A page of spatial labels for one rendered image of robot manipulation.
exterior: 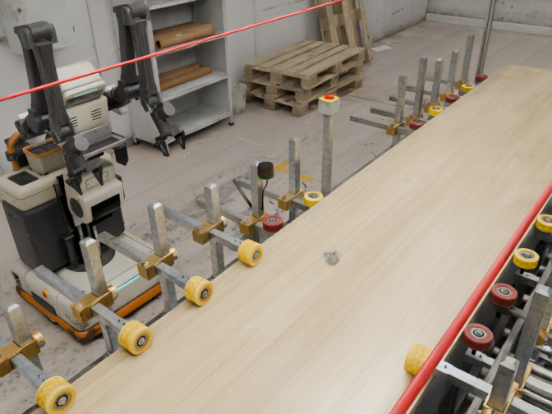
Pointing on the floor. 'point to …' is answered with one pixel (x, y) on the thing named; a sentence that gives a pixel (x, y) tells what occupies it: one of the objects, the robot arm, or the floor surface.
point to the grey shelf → (193, 121)
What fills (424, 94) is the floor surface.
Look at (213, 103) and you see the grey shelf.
